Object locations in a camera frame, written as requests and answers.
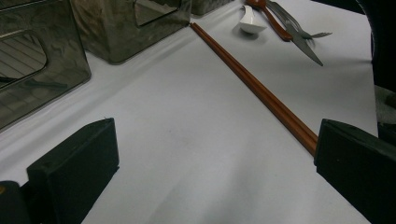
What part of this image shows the silver fork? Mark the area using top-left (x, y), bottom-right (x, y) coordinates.
top-left (266, 0), bottom-right (333, 40)

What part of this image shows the transparent grey plastic bin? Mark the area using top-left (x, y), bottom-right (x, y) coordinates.
top-left (190, 0), bottom-right (235, 17)
top-left (0, 0), bottom-right (92, 132)
top-left (69, 0), bottom-right (192, 65)

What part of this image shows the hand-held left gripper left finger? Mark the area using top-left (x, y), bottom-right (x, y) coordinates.
top-left (26, 117), bottom-right (120, 224)

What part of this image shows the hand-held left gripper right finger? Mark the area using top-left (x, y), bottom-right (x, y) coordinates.
top-left (313, 118), bottom-right (396, 224)

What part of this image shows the brown wooden spoon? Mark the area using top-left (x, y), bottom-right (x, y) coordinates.
top-left (245, 0), bottom-right (294, 43)

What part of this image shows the brown wooden chopstick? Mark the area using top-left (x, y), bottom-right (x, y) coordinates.
top-left (189, 22), bottom-right (318, 158)
top-left (190, 21), bottom-right (319, 151)

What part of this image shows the white ceramic spoon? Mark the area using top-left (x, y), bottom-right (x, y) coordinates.
top-left (238, 4), bottom-right (268, 35)

